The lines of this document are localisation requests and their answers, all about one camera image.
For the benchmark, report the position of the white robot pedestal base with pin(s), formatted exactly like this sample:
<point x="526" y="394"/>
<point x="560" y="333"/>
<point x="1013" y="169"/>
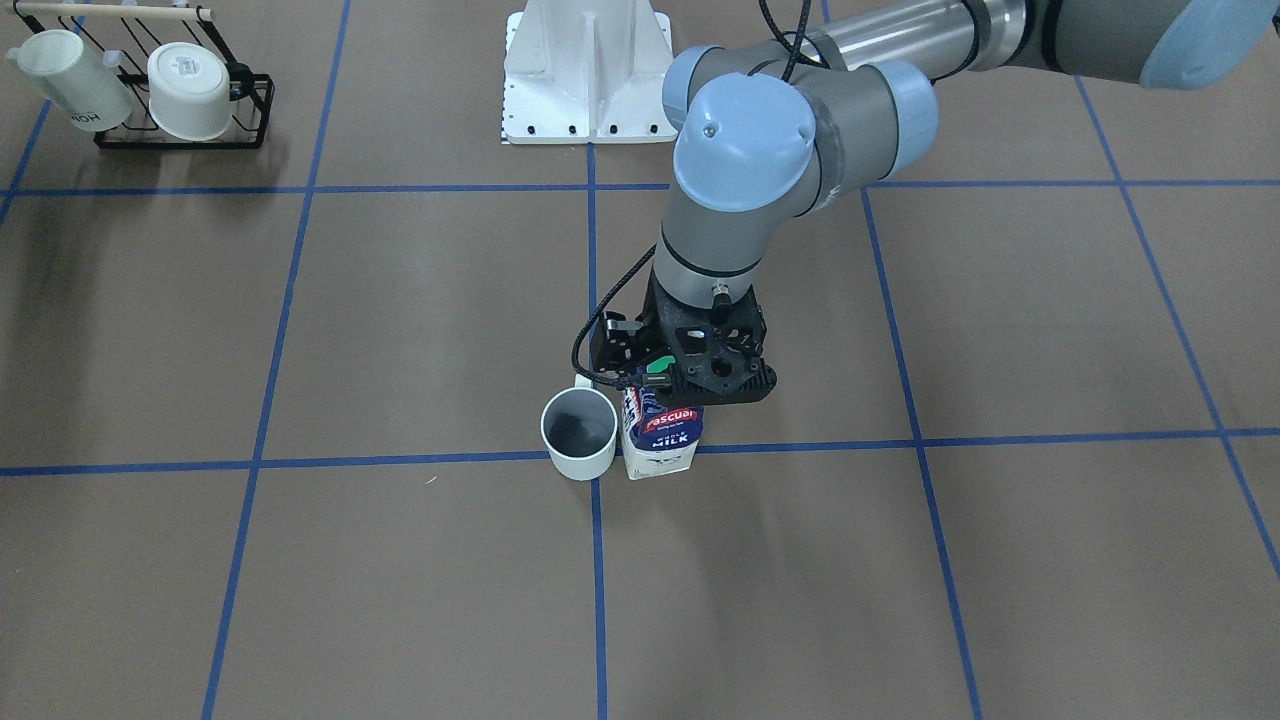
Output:
<point x="586" y="72"/>

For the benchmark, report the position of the milk carton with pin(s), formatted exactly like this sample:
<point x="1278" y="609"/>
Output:
<point x="657" y="439"/>

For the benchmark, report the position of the white mug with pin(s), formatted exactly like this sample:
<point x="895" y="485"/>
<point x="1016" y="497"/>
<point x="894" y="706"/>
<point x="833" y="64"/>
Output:
<point x="579" y="427"/>
<point x="188" y="91"/>
<point x="59" y="66"/>

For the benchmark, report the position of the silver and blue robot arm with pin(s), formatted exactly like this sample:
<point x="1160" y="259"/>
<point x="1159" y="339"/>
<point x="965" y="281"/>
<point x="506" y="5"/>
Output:
<point x="779" y="130"/>

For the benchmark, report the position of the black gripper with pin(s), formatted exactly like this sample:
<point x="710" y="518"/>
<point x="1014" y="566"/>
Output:
<point x="622" y="347"/>

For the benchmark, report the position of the black wire mug rack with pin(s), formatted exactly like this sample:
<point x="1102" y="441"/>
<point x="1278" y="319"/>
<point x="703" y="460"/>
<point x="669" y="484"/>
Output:
<point x="124" y="33"/>

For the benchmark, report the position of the white mug in rack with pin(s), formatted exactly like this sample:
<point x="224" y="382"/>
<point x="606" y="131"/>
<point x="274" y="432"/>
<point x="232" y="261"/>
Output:
<point x="59" y="66"/>
<point x="188" y="91"/>

